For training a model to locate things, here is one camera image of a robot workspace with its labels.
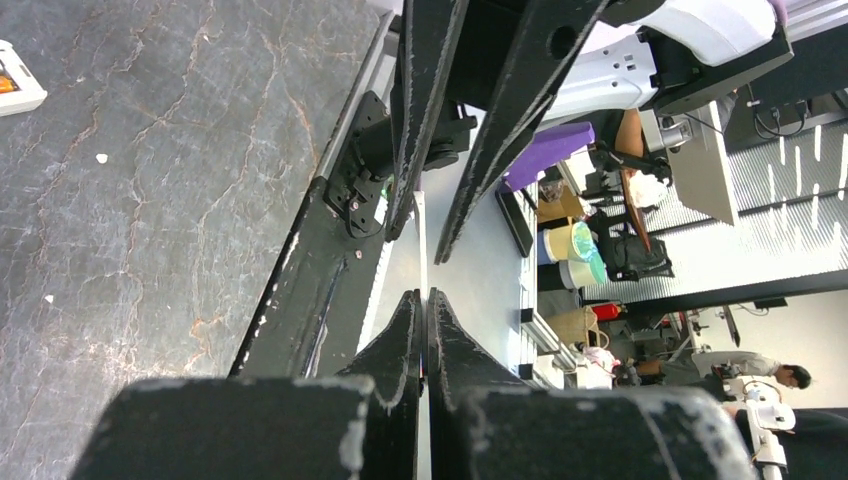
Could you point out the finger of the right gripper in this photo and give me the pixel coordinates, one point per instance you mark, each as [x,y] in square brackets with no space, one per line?
[548,37]
[428,39]

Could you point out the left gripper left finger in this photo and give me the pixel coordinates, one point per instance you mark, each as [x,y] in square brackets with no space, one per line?
[360,423]

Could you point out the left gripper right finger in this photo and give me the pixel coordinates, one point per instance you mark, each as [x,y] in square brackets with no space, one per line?
[486,423]

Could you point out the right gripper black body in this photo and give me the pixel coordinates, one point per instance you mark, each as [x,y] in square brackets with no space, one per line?
[494,40]

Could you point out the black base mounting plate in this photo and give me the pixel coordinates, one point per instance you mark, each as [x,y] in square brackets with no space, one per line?
[310,316]

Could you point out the purple foam block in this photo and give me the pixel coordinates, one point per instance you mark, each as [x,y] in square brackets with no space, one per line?
[547,148]

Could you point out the person in background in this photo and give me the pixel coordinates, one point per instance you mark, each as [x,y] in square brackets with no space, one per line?
[700,364]

